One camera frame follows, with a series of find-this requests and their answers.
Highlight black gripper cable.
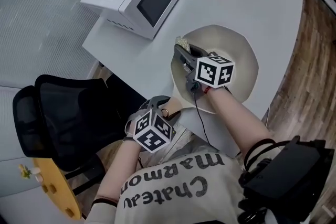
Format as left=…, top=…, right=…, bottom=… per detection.
left=193, top=91, right=219, bottom=152

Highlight cream frying pan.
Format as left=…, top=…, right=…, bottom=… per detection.
left=160, top=24, right=259, bottom=120

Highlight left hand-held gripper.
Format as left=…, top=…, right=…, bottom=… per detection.
left=123, top=95, right=176, bottom=153

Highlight black mesh office chair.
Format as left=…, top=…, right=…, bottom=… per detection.
left=12, top=74, right=148, bottom=198

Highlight person's right forearm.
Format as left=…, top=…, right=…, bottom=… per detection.
left=206, top=86, right=277, bottom=164

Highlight black equipment pack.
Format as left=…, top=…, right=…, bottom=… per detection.
left=238, top=135, right=336, bottom=224

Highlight person's left forearm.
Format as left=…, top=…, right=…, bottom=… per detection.
left=96, top=138, right=148, bottom=206

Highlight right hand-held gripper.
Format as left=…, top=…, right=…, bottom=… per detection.
left=174, top=44, right=234, bottom=99

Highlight white printed t-shirt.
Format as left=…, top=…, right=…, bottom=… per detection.
left=86, top=148, right=264, bottom=224

